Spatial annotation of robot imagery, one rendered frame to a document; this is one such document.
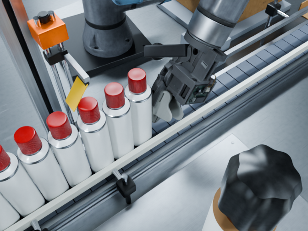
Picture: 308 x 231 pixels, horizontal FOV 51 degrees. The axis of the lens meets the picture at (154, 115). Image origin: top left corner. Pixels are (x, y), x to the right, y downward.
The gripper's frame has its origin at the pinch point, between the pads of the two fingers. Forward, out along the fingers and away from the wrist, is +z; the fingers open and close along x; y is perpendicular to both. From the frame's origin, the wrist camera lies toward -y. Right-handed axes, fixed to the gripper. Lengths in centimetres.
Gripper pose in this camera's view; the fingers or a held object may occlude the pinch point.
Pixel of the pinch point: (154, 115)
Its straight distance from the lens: 69.7
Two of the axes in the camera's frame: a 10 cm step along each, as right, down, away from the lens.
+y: 6.0, 6.3, -4.9
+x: 6.9, -1.0, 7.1
